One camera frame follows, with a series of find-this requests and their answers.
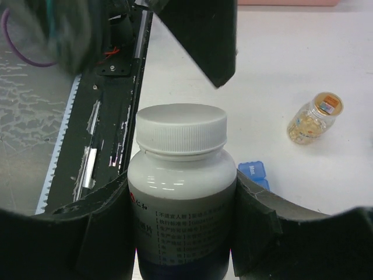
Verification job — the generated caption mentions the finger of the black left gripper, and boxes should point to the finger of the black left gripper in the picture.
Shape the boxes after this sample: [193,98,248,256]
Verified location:
[148,0,238,88]

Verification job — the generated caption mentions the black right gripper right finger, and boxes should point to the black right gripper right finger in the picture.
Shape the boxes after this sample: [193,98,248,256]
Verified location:
[231,173,372,279]

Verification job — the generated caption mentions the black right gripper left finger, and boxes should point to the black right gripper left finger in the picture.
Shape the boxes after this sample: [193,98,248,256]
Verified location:
[1,173,135,279]

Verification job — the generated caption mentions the blue weekly pill organizer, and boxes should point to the blue weekly pill organizer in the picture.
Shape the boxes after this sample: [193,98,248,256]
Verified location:
[238,161,270,191]

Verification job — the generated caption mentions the white cap dark pill bottle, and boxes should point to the white cap dark pill bottle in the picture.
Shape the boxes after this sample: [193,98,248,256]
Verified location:
[127,103,237,280]

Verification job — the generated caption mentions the white bottle screw cap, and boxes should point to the white bottle screw cap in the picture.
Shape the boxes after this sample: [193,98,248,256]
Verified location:
[136,103,227,155]

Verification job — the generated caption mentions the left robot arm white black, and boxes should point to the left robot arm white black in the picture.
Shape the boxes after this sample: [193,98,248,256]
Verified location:
[5,1,237,88]

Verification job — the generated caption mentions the clear bottle yellow pills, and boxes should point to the clear bottle yellow pills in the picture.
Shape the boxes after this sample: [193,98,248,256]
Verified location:
[287,92,344,145]

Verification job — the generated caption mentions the pink plastic basket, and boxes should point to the pink plastic basket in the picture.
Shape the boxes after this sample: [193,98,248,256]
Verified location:
[238,0,340,6]

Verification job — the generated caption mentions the light blue cable duct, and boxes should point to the light blue cable duct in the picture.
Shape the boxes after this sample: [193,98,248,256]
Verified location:
[35,75,81,215]

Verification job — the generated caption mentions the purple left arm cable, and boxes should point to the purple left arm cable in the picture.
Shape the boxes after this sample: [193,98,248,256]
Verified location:
[1,7,59,68]

